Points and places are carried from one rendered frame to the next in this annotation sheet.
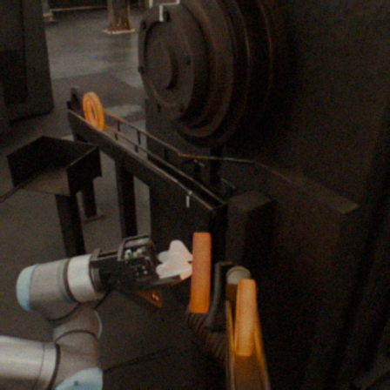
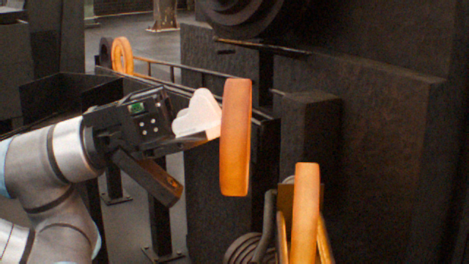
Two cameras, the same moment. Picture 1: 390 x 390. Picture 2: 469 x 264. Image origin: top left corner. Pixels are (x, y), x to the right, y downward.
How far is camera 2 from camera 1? 0.33 m
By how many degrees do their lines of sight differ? 13
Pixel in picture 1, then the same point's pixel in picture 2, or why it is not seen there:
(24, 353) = not seen: outside the picture
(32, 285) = (9, 153)
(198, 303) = (232, 164)
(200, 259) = (234, 97)
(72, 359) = (50, 248)
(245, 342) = (303, 238)
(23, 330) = not seen: outside the picture
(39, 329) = not seen: outside the picture
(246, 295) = (305, 172)
